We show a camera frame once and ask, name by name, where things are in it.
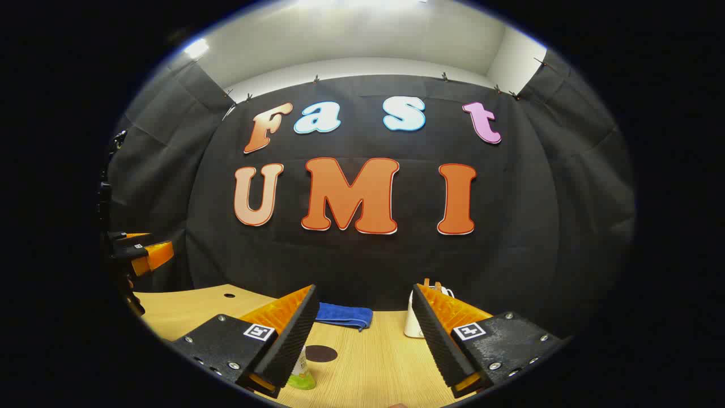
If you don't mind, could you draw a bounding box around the black backdrop cloth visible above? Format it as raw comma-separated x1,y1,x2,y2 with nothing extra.
105,57,636,341

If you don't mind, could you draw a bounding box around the blue towel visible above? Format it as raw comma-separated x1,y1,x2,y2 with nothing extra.
315,302,373,332

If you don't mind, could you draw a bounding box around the dark round coaster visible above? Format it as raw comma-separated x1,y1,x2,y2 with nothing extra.
305,345,339,363

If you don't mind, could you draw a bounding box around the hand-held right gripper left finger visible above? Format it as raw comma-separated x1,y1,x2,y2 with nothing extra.
169,284,319,399

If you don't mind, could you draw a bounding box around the white toaster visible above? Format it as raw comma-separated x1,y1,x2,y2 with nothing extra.
404,286,455,339

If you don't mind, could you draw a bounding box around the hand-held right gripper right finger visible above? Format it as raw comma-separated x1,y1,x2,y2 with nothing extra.
411,283,564,399

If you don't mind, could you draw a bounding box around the clear plastic water bottle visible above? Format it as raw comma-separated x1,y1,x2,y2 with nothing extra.
286,345,317,390

